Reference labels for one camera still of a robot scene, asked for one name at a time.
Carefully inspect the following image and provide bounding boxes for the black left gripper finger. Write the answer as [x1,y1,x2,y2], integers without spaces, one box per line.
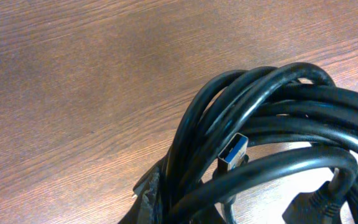
[118,158,164,224]

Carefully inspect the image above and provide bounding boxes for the black USB cable bundle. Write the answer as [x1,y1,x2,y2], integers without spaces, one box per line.
[162,62,358,224]

